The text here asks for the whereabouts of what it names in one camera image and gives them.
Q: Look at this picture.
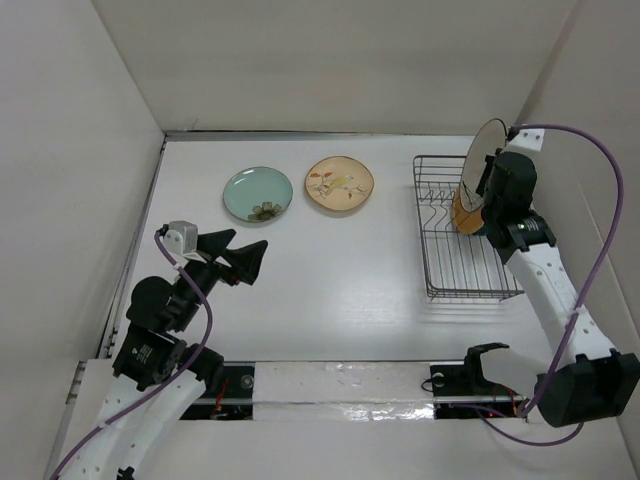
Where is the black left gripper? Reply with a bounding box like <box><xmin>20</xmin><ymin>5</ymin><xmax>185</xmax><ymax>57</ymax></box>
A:
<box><xmin>172</xmin><ymin>227</ymin><xmax>267</xmax><ymax>329</ymax></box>

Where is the cream tree plate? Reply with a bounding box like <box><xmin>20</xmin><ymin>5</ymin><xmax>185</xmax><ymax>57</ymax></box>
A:
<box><xmin>459</xmin><ymin>118</ymin><xmax>507</xmax><ymax>212</ymax></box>

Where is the woven bamboo plate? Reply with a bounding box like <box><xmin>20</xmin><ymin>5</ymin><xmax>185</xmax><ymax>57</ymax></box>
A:
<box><xmin>451</xmin><ymin>188</ymin><xmax>484</xmax><ymax>235</ymax></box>

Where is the light green flower plate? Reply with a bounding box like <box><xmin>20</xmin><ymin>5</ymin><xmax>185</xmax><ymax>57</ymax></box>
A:
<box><xmin>222</xmin><ymin>166</ymin><xmax>293</xmax><ymax>223</ymax></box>

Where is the beige bird plate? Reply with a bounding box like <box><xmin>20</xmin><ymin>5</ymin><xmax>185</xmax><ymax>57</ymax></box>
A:
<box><xmin>304</xmin><ymin>156</ymin><xmax>375</xmax><ymax>212</ymax></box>

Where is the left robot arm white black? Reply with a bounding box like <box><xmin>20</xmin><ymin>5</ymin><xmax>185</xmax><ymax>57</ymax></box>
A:
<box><xmin>51</xmin><ymin>221</ymin><xmax>268</xmax><ymax>479</ymax></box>

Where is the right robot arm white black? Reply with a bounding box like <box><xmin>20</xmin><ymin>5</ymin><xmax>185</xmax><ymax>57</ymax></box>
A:
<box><xmin>461</xmin><ymin>151</ymin><xmax>639</xmax><ymax>427</ymax></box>

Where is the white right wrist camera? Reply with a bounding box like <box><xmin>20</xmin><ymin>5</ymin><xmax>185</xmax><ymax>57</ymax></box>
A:
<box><xmin>505</xmin><ymin>129</ymin><xmax>545</xmax><ymax>159</ymax></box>

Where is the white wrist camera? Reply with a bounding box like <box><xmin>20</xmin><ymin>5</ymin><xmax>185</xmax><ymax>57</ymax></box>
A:
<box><xmin>160</xmin><ymin>220</ymin><xmax>200</xmax><ymax>260</ymax></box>
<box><xmin>505</xmin><ymin>129</ymin><xmax>545</xmax><ymax>159</ymax></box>

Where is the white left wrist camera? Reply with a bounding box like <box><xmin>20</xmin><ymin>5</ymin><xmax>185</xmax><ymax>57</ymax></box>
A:
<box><xmin>160</xmin><ymin>220</ymin><xmax>200</xmax><ymax>260</ymax></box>

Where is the black wire dish rack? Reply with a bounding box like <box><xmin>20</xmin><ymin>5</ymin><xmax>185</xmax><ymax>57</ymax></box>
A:
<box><xmin>412</xmin><ymin>155</ymin><xmax>523</xmax><ymax>302</ymax></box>

